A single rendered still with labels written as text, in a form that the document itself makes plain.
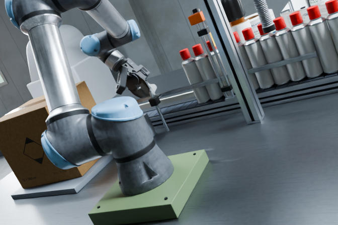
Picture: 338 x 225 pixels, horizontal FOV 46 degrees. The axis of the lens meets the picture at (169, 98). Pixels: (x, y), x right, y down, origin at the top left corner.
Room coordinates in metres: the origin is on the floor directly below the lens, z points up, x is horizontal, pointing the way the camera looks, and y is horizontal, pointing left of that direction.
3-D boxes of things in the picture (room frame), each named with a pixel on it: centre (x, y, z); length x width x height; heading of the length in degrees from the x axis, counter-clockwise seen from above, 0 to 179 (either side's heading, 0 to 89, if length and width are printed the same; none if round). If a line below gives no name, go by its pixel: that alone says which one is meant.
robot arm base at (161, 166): (0.99, 0.14, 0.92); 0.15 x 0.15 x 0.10
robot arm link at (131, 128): (0.99, 0.14, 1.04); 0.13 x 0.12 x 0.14; 81
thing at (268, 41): (1.23, -0.36, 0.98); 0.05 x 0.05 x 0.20
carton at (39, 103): (1.45, 0.45, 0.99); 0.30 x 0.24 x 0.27; 61
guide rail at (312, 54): (1.43, -0.01, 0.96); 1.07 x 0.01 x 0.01; 54
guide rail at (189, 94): (1.49, -0.06, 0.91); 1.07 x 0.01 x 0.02; 54
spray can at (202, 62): (1.37, -0.16, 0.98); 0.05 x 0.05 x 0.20
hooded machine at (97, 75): (4.53, 0.93, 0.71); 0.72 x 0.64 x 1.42; 60
